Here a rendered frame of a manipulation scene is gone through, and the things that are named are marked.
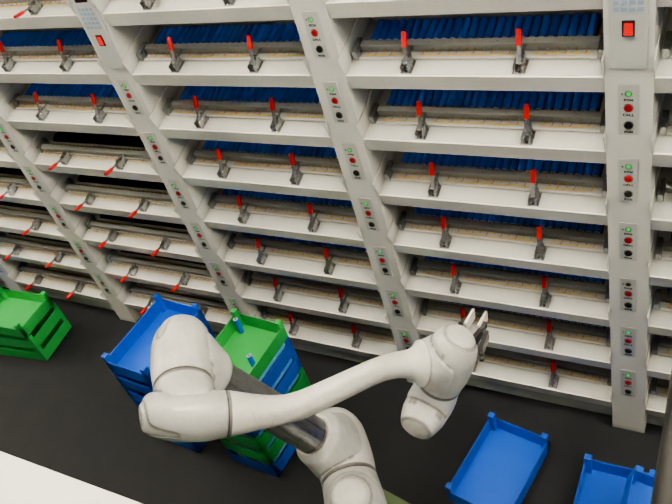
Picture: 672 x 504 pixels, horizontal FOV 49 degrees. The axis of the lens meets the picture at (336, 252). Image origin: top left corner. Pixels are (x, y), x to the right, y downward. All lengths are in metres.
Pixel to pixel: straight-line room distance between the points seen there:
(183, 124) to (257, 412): 1.02
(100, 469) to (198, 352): 1.37
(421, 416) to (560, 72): 0.80
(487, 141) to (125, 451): 1.82
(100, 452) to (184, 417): 1.46
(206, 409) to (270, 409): 0.14
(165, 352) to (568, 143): 1.02
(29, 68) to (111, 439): 1.38
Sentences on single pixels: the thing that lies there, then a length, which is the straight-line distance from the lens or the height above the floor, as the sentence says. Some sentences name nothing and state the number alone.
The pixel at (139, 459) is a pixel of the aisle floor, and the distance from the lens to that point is 2.92.
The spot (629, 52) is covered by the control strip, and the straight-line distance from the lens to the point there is 1.62.
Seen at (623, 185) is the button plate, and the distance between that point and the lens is 1.82.
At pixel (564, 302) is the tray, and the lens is 2.19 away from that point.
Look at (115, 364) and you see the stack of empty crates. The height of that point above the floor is 0.46.
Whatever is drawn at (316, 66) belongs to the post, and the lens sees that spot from 1.89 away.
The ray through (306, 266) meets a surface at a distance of 2.49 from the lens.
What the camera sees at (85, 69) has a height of 1.26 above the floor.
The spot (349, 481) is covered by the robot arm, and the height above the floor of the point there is 0.49.
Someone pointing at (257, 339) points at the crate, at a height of 0.40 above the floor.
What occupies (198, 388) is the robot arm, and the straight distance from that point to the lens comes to 1.62.
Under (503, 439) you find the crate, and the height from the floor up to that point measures 0.00.
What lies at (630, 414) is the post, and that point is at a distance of 2.48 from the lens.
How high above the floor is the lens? 2.13
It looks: 40 degrees down
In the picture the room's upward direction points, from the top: 19 degrees counter-clockwise
